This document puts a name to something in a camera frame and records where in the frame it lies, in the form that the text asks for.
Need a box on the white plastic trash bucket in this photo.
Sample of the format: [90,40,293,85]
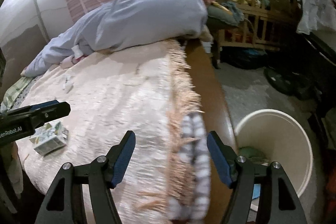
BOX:
[235,109,313,197]

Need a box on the grey white striped fabric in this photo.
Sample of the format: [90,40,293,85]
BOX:
[167,113,211,223]

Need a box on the light blue duvet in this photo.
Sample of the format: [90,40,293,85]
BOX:
[22,0,207,77]

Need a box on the green white milk carton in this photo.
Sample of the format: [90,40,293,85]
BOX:
[29,121,69,156]

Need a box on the black fan base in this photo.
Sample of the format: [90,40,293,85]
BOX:
[264,67,316,101]

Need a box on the wooden baby crib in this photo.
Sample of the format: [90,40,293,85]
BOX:
[214,0,299,50]

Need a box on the teal knitted cloth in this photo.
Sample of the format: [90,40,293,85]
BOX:
[222,1,245,26]

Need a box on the green striped bed sheet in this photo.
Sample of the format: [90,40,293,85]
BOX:
[1,77,33,113]

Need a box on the dark green pillow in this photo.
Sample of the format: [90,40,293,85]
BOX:
[207,6,238,29]

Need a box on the pink fringed bed blanket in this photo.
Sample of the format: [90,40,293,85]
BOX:
[17,39,202,223]

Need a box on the white tissue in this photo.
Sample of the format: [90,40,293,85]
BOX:
[63,75,74,94]

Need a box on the white cloth on furniture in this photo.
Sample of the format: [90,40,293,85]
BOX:
[297,0,335,35]

